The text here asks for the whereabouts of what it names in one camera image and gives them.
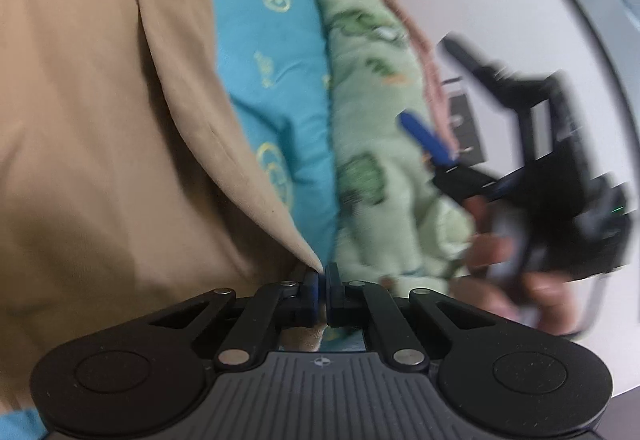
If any grey wall socket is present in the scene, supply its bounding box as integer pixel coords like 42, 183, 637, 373
442, 79, 487, 164

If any beige cloth garment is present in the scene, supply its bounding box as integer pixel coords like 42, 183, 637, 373
0, 0, 326, 421

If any pink cloth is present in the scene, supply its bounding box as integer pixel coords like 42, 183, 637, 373
338, 0, 463, 158

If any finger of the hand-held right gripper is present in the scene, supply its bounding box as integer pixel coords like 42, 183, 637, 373
436, 34, 526, 114
397, 110, 503, 204

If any teal printed bedsheet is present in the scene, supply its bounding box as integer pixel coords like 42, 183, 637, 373
0, 0, 343, 440

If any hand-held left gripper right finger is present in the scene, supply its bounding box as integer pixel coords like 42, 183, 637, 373
325, 262, 494, 371

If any green printed fleece blanket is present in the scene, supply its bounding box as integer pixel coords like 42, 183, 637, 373
293, 0, 477, 292

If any person's right hand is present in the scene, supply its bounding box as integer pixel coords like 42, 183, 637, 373
452, 196, 594, 337

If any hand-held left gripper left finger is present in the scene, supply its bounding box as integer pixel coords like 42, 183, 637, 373
146, 268, 322, 371

